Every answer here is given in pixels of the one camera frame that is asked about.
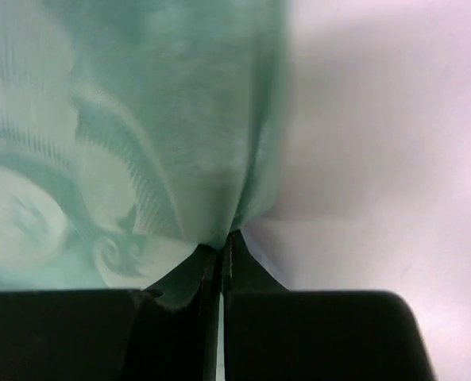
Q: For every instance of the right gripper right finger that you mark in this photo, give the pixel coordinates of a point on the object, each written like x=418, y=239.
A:
x=272, y=333

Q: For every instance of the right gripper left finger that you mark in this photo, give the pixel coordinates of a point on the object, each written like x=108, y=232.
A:
x=167, y=331

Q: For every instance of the green patterned cloth placemat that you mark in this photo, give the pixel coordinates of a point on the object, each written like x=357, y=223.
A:
x=133, y=131

